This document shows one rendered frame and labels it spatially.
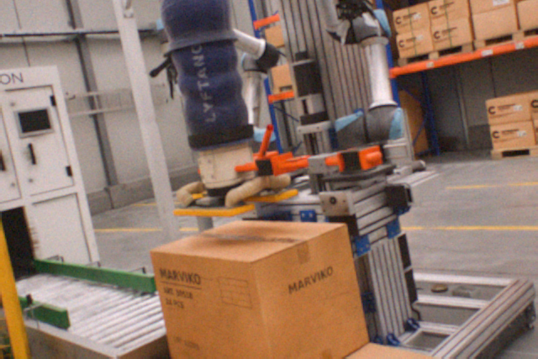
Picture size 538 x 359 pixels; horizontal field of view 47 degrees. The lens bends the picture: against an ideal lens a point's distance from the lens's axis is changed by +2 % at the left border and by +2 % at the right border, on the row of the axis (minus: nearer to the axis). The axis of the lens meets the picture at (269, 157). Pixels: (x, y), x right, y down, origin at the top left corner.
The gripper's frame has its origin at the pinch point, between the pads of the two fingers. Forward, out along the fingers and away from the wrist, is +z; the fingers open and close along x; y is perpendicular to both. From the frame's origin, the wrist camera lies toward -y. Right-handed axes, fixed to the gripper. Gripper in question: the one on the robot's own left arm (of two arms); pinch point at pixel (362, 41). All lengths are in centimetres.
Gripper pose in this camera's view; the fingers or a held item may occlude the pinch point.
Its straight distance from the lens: 216.5
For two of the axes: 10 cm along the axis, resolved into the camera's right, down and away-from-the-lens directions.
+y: -6.7, 1.9, -7.2
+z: 1.9, 9.8, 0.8
